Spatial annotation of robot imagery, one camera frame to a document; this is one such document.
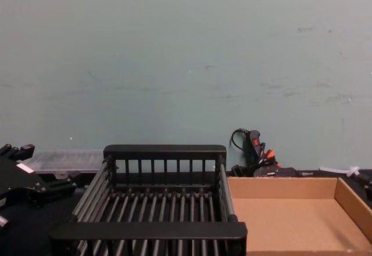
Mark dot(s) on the black rack with steel bars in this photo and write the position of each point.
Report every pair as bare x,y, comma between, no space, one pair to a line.
151,232

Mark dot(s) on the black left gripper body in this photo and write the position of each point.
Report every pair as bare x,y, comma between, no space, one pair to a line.
17,185

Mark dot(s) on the black table cloth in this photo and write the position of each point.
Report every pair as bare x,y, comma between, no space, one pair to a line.
40,227

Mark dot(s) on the clear plastic case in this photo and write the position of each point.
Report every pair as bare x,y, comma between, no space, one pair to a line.
67,161

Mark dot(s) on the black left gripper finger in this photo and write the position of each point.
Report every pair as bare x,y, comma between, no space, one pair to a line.
61,185
20,151

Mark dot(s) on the shallow brown cardboard tray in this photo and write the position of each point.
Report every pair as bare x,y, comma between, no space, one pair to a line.
290,221

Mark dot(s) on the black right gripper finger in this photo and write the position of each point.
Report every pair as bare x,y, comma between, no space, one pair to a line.
366,180

